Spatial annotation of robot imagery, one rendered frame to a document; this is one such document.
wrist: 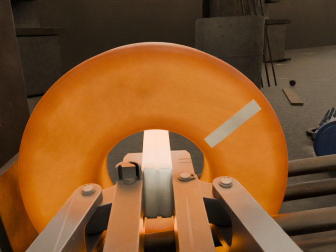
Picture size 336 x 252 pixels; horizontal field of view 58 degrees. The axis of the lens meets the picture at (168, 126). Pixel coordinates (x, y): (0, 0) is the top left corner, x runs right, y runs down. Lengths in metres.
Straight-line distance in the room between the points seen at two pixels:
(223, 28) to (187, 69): 2.37
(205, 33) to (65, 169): 2.45
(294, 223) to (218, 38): 2.38
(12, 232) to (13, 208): 0.01
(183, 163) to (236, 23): 2.37
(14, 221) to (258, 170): 0.14
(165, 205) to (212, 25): 2.42
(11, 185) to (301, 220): 0.16
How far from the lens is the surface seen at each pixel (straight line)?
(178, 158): 0.17
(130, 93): 0.16
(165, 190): 0.15
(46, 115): 0.17
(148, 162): 0.15
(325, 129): 1.79
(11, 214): 0.19
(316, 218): 0.19
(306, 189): 0.25
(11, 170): 0.19
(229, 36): 2.52
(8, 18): 0.37
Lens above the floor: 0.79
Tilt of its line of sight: 17 degrees down
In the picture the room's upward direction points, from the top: 2 degrees counter-clockwise
